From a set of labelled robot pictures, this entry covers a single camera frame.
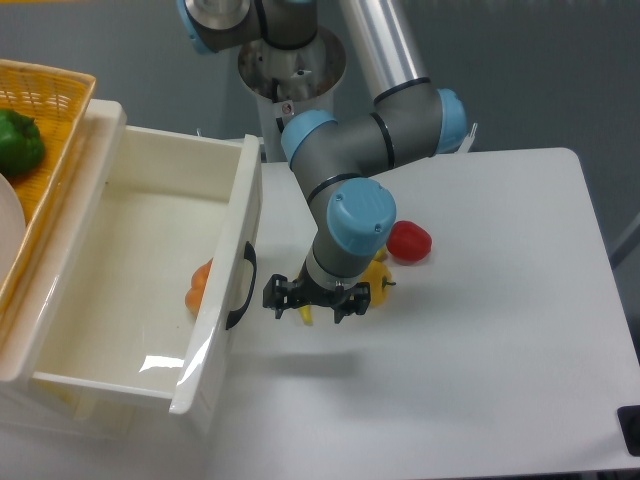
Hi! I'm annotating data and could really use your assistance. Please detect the black top drawer handle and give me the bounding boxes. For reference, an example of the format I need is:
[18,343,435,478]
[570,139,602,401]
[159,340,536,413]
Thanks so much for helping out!
[225,241,257,331]

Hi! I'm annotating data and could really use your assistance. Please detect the red toy bell pepper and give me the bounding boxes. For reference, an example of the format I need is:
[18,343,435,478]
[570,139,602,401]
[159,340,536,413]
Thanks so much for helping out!
[386,220,432,264]

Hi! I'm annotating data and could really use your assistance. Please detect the green toy bell pepper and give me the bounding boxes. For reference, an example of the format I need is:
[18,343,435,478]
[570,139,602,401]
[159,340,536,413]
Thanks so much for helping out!
[1,109,45,177]

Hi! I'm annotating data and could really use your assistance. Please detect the yellow woven basket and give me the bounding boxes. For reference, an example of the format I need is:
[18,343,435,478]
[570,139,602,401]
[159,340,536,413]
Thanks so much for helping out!
[1,59,96,316]

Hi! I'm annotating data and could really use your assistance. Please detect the white plate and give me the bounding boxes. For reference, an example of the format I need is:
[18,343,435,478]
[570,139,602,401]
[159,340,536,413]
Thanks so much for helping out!
[0,176,26,283]

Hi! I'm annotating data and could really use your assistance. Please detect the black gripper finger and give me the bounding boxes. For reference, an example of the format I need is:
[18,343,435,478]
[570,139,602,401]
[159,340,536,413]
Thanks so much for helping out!
[332,282,371,324]
[262,274,300,319]

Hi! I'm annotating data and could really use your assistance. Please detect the yellow toy bell pepper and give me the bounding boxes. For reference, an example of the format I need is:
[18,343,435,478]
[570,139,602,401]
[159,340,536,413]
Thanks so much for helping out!
[360,260,395,307]

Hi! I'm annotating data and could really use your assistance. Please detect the white table clamp bracket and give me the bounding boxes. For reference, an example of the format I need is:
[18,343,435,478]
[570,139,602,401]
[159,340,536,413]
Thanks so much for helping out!
[455,122,478,154]

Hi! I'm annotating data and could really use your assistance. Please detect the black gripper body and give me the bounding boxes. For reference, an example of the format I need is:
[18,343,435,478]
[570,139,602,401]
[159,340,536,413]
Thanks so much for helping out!
[292,272,354,308]

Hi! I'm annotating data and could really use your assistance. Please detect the orange toy bell pepper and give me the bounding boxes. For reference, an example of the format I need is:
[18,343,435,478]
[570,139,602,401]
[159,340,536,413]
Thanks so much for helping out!
[184,259,213,318]

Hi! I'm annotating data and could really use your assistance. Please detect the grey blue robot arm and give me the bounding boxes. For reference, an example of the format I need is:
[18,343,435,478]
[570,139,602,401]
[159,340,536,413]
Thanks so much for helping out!
[177,1,467,320]

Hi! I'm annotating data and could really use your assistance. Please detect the white top drawer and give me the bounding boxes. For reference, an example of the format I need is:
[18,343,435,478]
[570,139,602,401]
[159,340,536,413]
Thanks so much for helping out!
[32,126,262,433]

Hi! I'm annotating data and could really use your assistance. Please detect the black object at table edge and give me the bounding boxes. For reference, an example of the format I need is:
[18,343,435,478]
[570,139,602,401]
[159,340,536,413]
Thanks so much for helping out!
[617,405,640,457]

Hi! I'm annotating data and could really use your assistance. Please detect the white drawer cabinet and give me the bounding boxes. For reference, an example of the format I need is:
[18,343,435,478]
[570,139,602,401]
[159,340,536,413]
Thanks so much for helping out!
[0,98,211,444]

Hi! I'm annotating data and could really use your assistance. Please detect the yellow plastic banana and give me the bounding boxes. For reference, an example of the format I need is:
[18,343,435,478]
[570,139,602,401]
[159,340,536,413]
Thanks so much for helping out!
[298,247,387,326]

